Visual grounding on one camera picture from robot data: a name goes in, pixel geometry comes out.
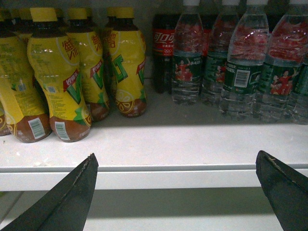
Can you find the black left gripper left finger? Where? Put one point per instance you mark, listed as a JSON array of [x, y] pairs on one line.
[[65, 207]]

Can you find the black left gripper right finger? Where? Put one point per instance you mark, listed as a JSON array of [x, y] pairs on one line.
[[286, 190]]

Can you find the clear water bottle players label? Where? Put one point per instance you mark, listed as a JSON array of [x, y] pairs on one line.
[[287, 47]]

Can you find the white metal shelf board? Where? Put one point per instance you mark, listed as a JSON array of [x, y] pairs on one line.
[[170, 146]]

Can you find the clear water bottle far right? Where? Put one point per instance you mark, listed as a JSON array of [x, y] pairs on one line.
[[298, 103]]

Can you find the clear water bottle barcode label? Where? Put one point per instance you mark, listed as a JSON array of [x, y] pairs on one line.
[[246, 55]]

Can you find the clear water bottle green label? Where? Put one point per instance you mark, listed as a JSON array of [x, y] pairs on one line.
[[187, 55]]

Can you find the yellow lemon tea bottle edge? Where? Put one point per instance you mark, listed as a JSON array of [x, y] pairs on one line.
[[3, 126]]

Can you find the yellow lemon tea bottle left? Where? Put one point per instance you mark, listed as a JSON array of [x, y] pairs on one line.
[[25, 112]]

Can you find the yellow lemon tea bottle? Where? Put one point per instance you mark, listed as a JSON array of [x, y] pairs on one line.
[[55, 61], [91, 63], [25, 112], [127, 49]]

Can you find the yellow lemon tea bottle front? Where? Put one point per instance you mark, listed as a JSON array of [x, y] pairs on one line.
[[55, 61]]

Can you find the yellow lemon tea bottle middle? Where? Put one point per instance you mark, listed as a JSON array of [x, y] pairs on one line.
[[91, 63]]

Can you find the yellow lemon tea bottle right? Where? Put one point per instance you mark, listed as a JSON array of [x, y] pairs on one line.
[[127, 49]]

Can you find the dark cola bottle red label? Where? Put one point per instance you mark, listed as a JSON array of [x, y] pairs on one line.
[[163, 29]]

